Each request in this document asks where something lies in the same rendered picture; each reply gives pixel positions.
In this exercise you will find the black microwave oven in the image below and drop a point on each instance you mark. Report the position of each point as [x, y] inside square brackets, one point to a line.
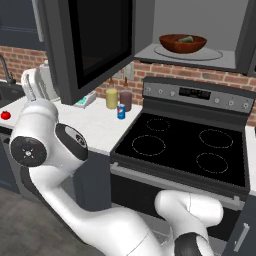
[186, 20]

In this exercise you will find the small brown bottle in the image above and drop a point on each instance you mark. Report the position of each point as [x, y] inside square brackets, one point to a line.
[110, 84]
[126, 85]

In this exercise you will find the dark base cabinet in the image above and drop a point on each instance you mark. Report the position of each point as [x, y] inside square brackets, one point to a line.
[95, 181]

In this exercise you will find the blue soda can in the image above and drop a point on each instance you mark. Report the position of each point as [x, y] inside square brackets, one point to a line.
[121, 112]

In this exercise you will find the yellow jar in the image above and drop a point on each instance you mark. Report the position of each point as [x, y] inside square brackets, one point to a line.
[111, 99]

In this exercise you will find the dark base cabinet door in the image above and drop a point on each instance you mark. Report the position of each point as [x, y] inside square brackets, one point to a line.
[245, 213]

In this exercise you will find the black microwave door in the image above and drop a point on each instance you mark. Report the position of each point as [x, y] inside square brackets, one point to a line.
[100, 36]

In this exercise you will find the green cucumber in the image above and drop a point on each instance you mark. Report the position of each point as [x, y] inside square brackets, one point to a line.
[185, 39]

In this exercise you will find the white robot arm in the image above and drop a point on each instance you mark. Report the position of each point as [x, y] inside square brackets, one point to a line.
[110, 230]

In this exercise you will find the dark sink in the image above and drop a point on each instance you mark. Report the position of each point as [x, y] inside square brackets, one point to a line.
[10, 93]

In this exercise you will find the dark metal tap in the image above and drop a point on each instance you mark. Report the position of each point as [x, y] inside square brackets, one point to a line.
[4, 68]

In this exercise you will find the black stove with oven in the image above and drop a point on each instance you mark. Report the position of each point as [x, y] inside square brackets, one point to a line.
[186, 146]

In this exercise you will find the brown jar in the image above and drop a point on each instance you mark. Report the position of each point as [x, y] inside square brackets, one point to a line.
[126, 101]

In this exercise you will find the red tomato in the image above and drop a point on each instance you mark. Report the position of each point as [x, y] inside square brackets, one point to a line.
[5, 115]

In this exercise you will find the white kettle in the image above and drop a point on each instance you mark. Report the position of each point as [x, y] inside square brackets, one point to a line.
[49, 81]

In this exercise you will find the dark wall cupboard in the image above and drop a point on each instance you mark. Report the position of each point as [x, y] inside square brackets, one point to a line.
[16, 23]

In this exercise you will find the grey wall outlet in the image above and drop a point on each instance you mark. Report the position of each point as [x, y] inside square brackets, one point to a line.
[128, 71]

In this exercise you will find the brown wooden bowl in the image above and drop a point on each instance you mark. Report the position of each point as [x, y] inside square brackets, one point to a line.
[181, 46]

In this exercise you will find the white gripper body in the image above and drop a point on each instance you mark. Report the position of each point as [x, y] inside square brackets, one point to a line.
[30, 83]

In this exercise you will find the grey glass turntable plate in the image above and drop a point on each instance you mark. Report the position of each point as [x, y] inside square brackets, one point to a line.
[210, 55]

